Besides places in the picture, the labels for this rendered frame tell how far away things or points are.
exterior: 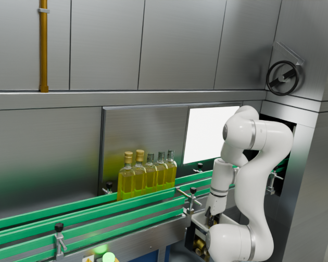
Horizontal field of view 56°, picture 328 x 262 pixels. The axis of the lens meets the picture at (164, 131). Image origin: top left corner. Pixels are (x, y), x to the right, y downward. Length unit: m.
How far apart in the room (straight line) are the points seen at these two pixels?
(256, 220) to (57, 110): 0.84
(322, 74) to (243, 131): 1.03
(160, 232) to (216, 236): 0.34
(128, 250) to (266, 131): 0.71
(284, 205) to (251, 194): 1.11
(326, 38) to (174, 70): 0.87
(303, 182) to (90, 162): 1.29
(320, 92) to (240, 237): 1.08
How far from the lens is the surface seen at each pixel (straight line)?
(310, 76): 1.96
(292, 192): 2.09
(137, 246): 1.33
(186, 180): 1.62
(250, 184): 1.04
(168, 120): 1.53
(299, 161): 2.03
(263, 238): 1.13
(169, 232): 1.41
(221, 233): 1.11
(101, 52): 1.31
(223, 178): 1.41
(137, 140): 1.45
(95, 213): 1.26
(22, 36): 1.21
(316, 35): 1.98
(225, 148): 1.27
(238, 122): 0.99
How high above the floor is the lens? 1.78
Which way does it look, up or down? 16 degrees down
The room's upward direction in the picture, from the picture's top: 6 degrees clockwise
